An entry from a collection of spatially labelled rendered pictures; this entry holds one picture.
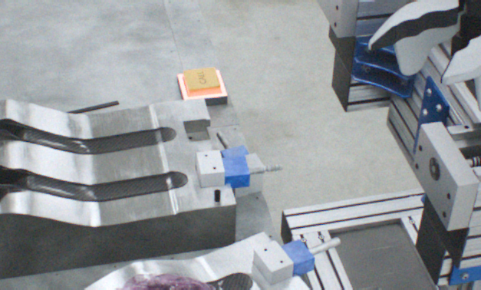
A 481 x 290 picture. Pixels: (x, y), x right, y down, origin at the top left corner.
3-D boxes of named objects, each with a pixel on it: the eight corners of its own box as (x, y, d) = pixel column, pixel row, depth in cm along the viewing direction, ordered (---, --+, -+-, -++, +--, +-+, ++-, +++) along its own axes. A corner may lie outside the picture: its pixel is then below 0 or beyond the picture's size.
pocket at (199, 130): (209, 135, 152) (209, 117, 149) (216, 156, 148) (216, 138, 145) (182, 138, 151) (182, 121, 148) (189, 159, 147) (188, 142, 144)
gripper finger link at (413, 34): (370, 100, 71) (469, 70, 74) (371, 33, 68) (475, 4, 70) (351, 82, 73) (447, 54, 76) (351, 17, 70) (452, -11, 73)
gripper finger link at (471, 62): (476, 146, 65) (522, 87, 71) (483, 75, 62) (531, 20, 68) (436, 134, 67) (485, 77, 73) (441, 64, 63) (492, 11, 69)
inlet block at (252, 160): (232, 117, 155) (232, 142, 159) (205, 124, 153) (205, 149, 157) (264, 166, 146) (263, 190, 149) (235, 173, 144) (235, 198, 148)
